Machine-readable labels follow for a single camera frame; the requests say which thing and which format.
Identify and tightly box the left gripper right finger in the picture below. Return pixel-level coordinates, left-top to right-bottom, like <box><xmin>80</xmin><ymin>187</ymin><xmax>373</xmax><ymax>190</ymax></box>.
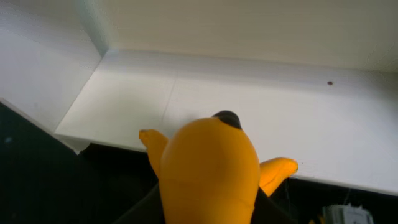
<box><xmin>249</xmin><ymin>186</ymin><xmax>298</xmax><ymax>224</ymax></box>

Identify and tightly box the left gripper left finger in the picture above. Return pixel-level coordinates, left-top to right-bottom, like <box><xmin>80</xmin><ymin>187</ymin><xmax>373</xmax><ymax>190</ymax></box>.
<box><xmin>113</xmin><ymin>182</ymin><xmax>166</xmax><ymax>224</ymax></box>

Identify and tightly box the yellow toy with black tip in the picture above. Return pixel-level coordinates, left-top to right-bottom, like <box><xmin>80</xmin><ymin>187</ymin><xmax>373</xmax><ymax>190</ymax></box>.
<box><xmin>139</xmin><ymin>110</ymin><xmax>300</xmax><ymax>224</ymax></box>

